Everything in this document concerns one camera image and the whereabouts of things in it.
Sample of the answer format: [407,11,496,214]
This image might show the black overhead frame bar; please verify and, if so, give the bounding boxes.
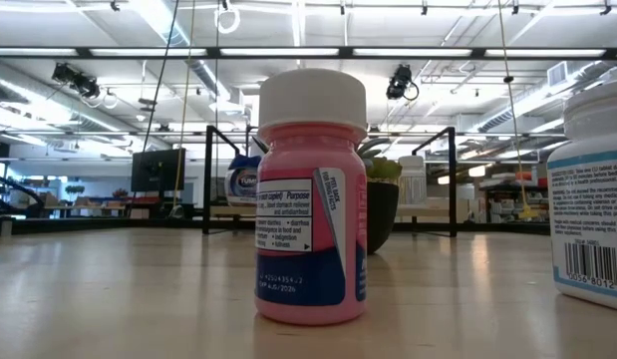
[0,46,617,62]

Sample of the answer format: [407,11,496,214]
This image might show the green succulent plants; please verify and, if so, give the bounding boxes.
[356,137,404,184]

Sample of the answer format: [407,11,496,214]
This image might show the pink medicine bottle white cap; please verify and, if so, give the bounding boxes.
[254,68,369,326]

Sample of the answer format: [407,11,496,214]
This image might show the storage shelving with red bins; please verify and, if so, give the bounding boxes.
[479,169,551,225]

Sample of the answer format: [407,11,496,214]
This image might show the black ceiling camera cluster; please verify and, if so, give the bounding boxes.
[51,62,102,100]

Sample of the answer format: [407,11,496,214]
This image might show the black computer monitor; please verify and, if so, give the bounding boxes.
[131,148,186,193]

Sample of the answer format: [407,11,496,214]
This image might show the yellow hanging cable with tag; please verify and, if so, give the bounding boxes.
[496,0,539,221]

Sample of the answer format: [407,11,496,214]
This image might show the black frame wooden shelf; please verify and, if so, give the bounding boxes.
[202,125,458,238]

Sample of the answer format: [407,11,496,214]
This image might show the thin yellow hanging cable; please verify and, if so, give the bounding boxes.
[171,0,197,208]

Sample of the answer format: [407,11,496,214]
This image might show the small white medicine bottle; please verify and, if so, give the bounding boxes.
[398,155,430,207]

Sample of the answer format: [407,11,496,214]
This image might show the black plant pot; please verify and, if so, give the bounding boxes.
[366,179,401,255]

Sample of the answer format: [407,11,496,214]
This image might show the white cable loop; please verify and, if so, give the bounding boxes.
[214,2,241,36]

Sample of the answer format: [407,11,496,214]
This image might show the black curved cable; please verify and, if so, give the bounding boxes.
[0,162,46,219]

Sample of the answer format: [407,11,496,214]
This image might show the black overhead camera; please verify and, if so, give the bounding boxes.
[386,63,421,102]

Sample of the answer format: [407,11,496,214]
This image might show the black hanging cable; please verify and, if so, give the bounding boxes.
[141,0,181,154]

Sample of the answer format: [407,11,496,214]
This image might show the Tums bottle blue cap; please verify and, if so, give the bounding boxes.
[223,153,263,208]

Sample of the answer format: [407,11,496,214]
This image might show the wooden background desk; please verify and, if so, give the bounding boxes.
[41,195,135,220]

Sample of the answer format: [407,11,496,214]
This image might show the large white bottle with barcode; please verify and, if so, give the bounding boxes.
[546,79,617,313]

